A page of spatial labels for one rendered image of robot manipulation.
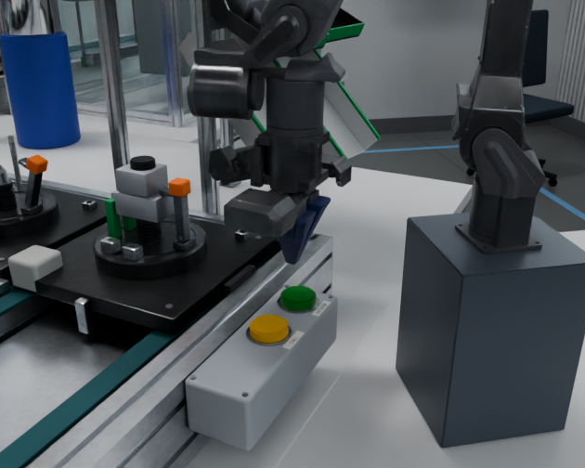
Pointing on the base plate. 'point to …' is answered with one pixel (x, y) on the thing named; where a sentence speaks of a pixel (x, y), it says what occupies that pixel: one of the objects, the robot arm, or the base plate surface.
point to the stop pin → (84, 315)
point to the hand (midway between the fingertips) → (292, 234)
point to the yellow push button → (268, 328)
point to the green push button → (298, 298)
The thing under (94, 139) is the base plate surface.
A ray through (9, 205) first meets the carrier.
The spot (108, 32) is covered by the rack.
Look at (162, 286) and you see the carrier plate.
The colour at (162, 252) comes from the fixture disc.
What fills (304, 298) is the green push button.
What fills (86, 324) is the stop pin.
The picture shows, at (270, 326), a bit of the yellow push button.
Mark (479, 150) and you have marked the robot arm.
